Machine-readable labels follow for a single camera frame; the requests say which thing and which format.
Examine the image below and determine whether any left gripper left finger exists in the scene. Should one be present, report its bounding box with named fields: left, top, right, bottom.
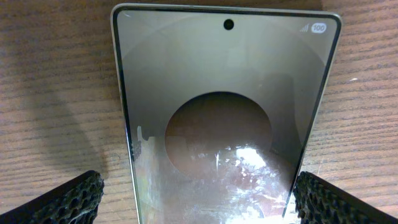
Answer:
left=1, top=170, right=104, bottom=224

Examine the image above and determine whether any Galaxy S25 Ultra smartphone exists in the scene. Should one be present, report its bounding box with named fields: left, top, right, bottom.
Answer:
left=111, top=3, right=342, bottom=224

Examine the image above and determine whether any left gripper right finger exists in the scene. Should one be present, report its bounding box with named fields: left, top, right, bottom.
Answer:
left=293, top=172, right=397, bottom=224

